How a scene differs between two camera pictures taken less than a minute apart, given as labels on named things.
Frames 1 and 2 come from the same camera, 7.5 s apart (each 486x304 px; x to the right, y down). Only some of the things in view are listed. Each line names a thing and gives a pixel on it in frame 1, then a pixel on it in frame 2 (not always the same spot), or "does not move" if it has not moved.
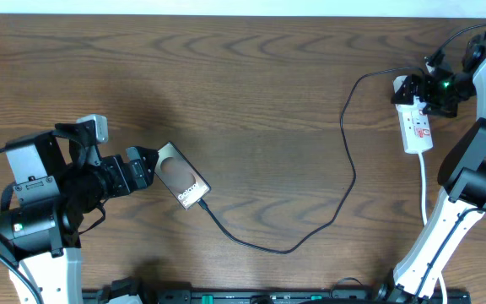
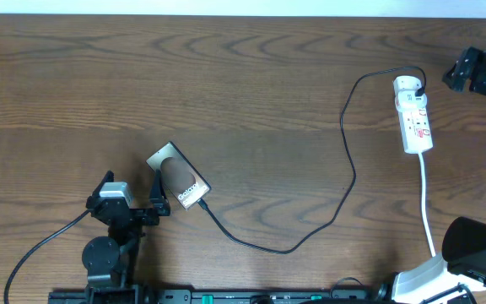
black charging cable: (351, 160) does not move
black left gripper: (126, 172) → (133, 212)
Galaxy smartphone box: (179, 176) does not move
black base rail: (131, 290) does not move
